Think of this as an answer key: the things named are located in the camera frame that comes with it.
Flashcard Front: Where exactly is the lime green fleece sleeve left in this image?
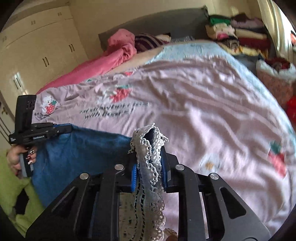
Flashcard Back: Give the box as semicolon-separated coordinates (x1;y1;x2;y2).
0;150;44;237

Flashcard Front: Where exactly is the pink blanket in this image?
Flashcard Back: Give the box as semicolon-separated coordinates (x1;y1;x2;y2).
37;29;137;94

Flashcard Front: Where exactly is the stack of folded clothes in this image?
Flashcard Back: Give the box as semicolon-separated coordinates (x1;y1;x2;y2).
205;13;274;59

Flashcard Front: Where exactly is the grey headboard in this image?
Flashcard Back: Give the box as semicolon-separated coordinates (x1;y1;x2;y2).
98;6;209;51

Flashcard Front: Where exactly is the pink strawberry print duvet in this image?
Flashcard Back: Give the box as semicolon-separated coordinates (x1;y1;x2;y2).
33;57;295;234

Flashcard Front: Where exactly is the cream curtain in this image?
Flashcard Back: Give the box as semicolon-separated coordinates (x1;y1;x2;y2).
257;0;295;63

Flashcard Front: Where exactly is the striped purple pillow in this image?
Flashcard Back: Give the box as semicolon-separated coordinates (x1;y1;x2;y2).
135;33;171;53

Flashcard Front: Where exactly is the blue denim pants lace hem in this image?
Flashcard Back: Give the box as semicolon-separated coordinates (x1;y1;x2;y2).
26;125;168;240

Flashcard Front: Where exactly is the left hand with painted nails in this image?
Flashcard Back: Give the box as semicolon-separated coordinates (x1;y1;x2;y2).
6;145;38;178

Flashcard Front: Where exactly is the red plastic bag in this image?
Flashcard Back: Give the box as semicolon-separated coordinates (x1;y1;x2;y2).
286;96;296;123

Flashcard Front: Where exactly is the cream wardrobe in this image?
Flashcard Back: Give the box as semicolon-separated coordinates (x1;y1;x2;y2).
0;5;89;142

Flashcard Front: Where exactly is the floral bag with clothes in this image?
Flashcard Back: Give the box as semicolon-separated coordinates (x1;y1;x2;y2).
256;57;295;108

